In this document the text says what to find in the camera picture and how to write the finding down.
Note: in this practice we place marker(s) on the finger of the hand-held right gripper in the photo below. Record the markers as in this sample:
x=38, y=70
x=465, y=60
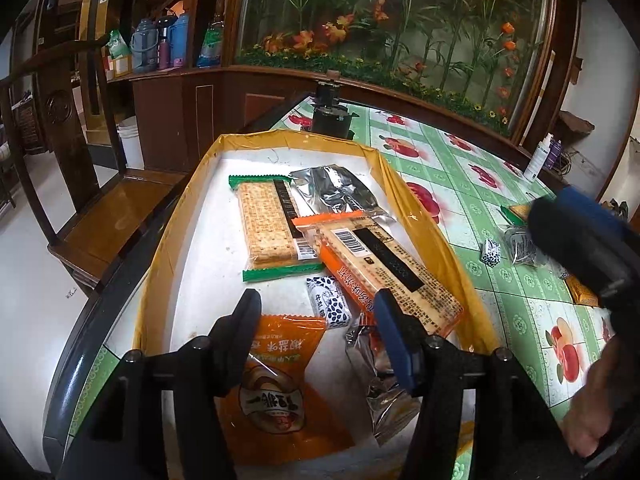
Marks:
x=575, y=232

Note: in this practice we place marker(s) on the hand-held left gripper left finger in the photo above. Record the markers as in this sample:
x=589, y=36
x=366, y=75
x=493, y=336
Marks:
x=240, y=330

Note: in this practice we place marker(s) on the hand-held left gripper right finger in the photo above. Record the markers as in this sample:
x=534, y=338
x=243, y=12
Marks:
x=392, y=340

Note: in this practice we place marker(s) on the green edged cracker packet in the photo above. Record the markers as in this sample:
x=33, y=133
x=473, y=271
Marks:
x=515, y=213
x=262, y=225

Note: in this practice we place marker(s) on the orange edged cracker packet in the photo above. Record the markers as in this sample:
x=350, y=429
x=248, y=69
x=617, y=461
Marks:
x=390, y=265

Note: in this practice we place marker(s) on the white blue patterned candy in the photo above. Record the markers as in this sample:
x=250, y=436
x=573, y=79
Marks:
x=492, y=252
x=330, y=305

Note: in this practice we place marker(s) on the yellow cardboard box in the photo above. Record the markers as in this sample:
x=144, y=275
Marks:
x=200, y=240

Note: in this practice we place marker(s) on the person's right hand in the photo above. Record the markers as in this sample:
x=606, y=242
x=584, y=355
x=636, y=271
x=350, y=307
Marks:
x=597, y=400

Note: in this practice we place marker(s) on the small silver foil packet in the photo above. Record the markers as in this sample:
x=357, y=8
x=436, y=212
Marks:
x=522, y=247

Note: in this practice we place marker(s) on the orange snack packet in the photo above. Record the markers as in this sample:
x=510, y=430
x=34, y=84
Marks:
x=280, y=385
x=345, y=282
x=580, y=291

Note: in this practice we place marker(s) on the crumpled silver foil packet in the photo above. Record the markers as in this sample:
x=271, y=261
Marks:
x=382, y=410

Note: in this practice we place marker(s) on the purple spray can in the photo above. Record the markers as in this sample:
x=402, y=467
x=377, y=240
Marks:
x=558, y=154
x=550, y=156

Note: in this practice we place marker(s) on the white spray bottle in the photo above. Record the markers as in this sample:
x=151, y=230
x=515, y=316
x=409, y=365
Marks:
x=536, y=160

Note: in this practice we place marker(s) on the large silver foil packet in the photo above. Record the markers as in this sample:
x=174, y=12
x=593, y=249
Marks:
x=332, y=190

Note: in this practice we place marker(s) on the wooden chair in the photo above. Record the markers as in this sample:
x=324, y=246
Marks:
x=120, y=210

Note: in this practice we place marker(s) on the white bucket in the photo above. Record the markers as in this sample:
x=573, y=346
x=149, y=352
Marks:
x=131, y=145

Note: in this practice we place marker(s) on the black device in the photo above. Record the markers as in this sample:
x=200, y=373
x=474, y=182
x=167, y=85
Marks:
x=327, y=87
x=327, y=120

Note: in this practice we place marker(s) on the wooden shelf cabinet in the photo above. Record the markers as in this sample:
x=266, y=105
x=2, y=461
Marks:
x=165, y=100

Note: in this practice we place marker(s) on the glass cabinet with artificial flowers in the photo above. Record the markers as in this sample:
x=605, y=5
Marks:
x=400, y=35

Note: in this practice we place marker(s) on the blue green plastic bag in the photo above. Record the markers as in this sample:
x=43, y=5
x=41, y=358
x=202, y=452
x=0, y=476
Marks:
x=210, y=47

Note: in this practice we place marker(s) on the pink bottle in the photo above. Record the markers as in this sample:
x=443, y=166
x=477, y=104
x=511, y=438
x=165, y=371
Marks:
x=165, y=52

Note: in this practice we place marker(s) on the green white packet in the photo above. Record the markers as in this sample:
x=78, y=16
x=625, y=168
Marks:
x=117, y=45

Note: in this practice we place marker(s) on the wooden wall shelf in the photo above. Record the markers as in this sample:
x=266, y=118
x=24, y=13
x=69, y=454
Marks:
x=575, y=125

